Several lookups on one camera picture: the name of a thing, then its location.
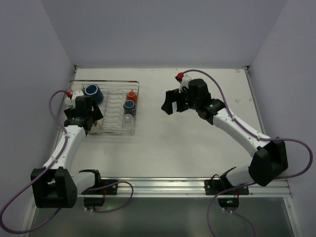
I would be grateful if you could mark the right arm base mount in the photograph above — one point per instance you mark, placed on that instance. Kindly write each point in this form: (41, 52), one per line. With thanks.
(216, 184)

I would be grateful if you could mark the orange cup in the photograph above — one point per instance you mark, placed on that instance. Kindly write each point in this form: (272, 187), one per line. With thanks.
(131, 95)

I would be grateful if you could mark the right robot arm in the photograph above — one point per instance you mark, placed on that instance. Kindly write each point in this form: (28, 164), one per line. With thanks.
(268, 158)

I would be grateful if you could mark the beige brown-striped cup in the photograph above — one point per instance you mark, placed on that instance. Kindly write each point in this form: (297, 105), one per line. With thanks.
(95, 127)

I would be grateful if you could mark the aluminium front rail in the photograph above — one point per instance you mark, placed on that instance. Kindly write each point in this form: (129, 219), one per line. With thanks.
(194, 188)

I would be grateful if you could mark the clear glass in rack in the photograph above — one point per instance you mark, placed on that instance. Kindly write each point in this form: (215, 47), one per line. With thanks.
(128, 122)

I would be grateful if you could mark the small blue cup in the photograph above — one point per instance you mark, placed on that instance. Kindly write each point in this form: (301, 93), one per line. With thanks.
(129, 107)

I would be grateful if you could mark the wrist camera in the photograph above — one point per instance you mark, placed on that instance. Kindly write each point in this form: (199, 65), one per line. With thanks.
(71, 96)
(184, 81)

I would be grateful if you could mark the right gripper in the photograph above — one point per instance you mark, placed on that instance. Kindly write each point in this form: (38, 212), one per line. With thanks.
(180, 103)

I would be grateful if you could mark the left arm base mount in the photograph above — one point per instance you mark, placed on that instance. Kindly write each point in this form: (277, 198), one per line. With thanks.
(96, 198)

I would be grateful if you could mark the beige cup with brown band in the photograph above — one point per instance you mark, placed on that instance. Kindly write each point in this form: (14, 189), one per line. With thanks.
(77, 86)

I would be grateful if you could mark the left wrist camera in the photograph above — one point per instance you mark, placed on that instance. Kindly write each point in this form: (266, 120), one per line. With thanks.
(71, 96)

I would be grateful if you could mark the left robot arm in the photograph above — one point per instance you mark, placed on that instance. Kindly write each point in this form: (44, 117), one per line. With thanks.
(53, 185)

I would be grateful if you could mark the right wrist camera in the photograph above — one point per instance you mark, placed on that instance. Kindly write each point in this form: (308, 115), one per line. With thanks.
(184, 81)

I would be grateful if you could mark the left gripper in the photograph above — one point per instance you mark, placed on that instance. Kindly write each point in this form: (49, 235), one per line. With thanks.
(82, 118)

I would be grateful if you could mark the dark blue mug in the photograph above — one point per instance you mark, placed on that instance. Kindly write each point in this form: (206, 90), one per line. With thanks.
(95, 92)

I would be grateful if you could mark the metal wire dish rack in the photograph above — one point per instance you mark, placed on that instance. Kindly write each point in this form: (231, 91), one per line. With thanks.
(114, 92)

